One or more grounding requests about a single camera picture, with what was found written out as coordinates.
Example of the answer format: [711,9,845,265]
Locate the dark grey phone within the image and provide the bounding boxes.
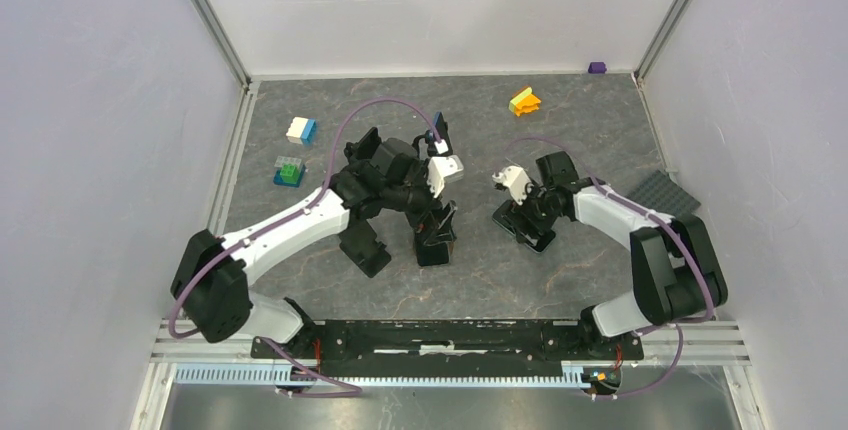
[413,208,456,267]

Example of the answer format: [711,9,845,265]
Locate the dark blue edged phone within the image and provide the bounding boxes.
[428,112,453,156]

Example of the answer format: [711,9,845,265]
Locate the yellow orange toy block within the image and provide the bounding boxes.
[508,86,541,117]

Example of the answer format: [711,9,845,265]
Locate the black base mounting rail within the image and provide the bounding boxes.
[281,319,644,378]

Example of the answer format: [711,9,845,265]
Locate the green blue toy bricks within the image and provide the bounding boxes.
[272,156,305,188]

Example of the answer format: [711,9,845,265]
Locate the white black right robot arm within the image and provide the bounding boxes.
[492,151,729,358]

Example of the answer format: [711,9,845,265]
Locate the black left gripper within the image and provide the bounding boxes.
[383,163,457,246]

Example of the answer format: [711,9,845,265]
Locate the black folding desk stand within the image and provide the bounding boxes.
[339,219,392,278]

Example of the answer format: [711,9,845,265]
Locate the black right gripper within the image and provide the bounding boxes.
[501,177,562,246]

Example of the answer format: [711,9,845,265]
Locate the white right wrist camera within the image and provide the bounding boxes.
[492,165,535,205]

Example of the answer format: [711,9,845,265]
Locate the white blue toy block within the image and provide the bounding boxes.
[285,117,317,146]

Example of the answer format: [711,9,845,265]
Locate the grey studded baseplate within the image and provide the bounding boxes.
[626,170,701,217]

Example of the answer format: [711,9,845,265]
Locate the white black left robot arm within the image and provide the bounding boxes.
[169,130,464,358]

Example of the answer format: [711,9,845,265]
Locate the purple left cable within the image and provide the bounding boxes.
[166,96,446,398]

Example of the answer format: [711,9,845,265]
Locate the black phone light blue edge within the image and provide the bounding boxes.
[344,127,382,163]

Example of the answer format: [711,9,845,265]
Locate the purple small block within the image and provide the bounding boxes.
[587,61,608,74]

